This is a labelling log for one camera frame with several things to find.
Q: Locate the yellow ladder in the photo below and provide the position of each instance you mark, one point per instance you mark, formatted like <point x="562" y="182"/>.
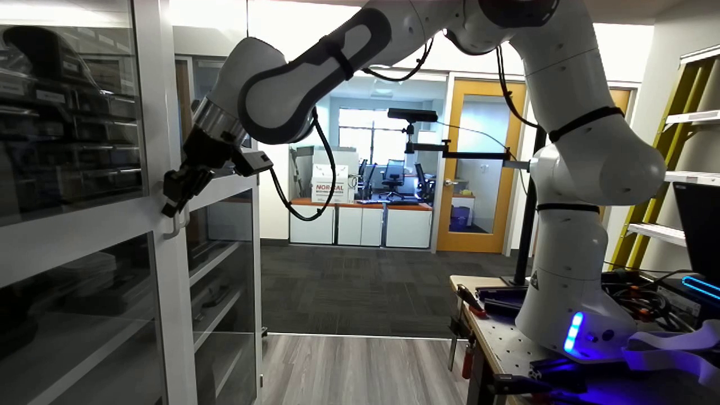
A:
<point x="675" y="141"/>

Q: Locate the perforated wooden work table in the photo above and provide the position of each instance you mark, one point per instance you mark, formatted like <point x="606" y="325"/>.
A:
<point x="495" y="344"/>

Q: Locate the black camera stand pole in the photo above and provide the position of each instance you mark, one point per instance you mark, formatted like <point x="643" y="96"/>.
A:
<point x="529" y="238"/>

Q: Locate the low white cabinet orange top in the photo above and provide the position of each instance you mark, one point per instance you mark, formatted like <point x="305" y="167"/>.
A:
<point x="310" y="222"/>
<point x="409" y="225"/>
<point x="360" y="225"/>

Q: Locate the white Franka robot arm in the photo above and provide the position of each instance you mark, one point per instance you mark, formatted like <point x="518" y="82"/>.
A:
<point x="592" y="149"/>

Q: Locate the blue machine behind glass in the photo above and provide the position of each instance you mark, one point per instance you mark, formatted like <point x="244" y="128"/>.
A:
<point x="395" y="180"/>

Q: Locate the white machine behind glass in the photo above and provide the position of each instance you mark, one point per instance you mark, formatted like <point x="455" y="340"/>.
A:
<point x="341" y="182"/>

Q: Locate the narrow white glass cabinet door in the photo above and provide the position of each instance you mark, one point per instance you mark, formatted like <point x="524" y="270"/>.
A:
<point x="221" y="194"/>

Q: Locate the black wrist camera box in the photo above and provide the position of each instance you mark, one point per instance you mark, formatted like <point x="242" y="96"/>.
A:
<point x="253" y="162"/>

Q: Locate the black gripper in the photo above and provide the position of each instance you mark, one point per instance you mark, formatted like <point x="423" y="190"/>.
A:
<point x="210" y="151"/>

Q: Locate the wide white glass cabinet door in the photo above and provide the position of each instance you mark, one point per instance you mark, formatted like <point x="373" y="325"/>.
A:
<point x="74" y="225"/>

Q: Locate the orange framed glass door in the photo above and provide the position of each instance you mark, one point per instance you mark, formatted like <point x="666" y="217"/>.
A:
<point x="518" y="194"/>

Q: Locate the black camera on stand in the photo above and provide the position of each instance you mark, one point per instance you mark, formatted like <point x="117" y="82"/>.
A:
<point x="413" y="115"/>

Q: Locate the red black tool on table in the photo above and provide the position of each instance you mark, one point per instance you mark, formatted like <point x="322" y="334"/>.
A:
<point x="473" y="302"/>

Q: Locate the white wall shelves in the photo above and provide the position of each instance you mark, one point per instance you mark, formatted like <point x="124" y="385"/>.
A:
<point x="693" y="117"/>

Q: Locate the blue lit device on table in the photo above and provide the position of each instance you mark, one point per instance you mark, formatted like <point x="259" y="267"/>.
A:
<point x="700" y="285"/>

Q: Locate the blue bin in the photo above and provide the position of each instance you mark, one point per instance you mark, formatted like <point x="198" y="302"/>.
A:
<point x="459" y="217"/>

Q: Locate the black monitor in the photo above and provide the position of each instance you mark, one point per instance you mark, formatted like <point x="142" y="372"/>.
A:
<point x="700" y="231"/>

